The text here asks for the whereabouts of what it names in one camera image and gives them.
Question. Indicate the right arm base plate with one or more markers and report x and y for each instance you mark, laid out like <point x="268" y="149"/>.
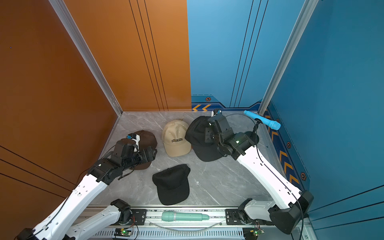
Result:
<point x="237" y="217"/>

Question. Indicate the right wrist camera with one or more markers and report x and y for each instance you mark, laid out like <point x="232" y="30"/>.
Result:
<point x="216" y="113"/>

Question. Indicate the blue microphone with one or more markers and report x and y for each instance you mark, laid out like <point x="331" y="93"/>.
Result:
<point x="270" y="123"/>

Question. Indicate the beige cap back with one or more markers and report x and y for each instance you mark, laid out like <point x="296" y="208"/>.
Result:
<point x="174" y="138"/>

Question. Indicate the brown cap back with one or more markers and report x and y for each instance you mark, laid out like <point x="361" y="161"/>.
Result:
<point x="147" y="139"/>

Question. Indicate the black cap back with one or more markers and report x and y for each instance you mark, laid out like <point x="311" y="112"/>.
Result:
<point x="196" y="136"/>

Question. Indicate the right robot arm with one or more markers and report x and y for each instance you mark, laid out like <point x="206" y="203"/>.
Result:
<point x="289" y="205"/>

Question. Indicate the right circuit board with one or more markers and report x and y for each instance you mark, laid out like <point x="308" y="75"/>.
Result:
<point x="252" y="234"/>

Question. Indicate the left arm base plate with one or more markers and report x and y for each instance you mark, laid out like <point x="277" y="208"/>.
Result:
<point x="137" y="216"/>

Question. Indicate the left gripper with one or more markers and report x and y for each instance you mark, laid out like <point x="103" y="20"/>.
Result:
<point x="146" y="158"/>

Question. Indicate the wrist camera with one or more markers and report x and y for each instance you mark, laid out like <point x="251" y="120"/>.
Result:
<point x="216" y="113"/>
<point x="136" y="139"/>

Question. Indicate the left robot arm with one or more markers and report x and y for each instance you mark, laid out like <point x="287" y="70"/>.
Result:
<point x="59" y="224"/>

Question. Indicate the mint green microphone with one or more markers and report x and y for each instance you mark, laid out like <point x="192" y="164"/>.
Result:
<point x="170" y="216"/>

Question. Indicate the aluminium front rail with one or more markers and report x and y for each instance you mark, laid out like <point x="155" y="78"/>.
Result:
<point x="213" y="229"/>

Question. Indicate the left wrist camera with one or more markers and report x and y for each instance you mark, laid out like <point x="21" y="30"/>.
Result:
<point x="136" y="139"/>

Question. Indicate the black microphone stand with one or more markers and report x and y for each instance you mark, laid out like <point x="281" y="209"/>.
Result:
<point x="253" y="134"/>

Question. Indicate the black cap front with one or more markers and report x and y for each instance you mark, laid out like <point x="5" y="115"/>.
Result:
<point x="173" y="184"/>

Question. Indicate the left green circuit board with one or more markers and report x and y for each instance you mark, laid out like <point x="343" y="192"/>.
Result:
<point x="122" y="233"/>

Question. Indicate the black cap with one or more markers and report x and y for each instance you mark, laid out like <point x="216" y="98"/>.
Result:
<point x="173" y="184"/>
<point x="196" y="136"/>

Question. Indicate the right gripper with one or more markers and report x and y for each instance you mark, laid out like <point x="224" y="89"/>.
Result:
<point x="208" y="133"/>

